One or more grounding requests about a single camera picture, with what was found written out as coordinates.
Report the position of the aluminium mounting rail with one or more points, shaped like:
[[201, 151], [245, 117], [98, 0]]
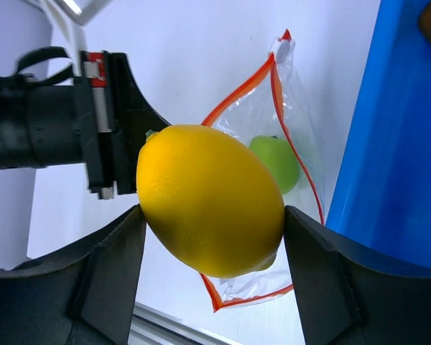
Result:
[[150, 326]]

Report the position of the blue plastic bin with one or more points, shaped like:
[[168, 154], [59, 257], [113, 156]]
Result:
[[382, 197]]

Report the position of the yellow lemon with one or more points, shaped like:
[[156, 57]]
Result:
[[209, 200]]

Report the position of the clear zip bag orange zipper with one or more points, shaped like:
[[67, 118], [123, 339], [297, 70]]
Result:
[[271, 103]]

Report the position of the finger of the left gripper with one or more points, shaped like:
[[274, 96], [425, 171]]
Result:
[[133, 117]]

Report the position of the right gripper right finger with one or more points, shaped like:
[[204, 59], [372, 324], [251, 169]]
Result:
[[348, 293]]

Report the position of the left aluminium frame post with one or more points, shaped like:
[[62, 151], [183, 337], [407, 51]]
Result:
[[79, 11]]

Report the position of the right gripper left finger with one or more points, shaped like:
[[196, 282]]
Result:
[[83, 293]]

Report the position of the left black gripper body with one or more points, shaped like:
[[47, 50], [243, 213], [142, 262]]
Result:
[[60, 120]]

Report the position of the green apple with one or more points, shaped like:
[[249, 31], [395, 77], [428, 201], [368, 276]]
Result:
[[280, 160]]

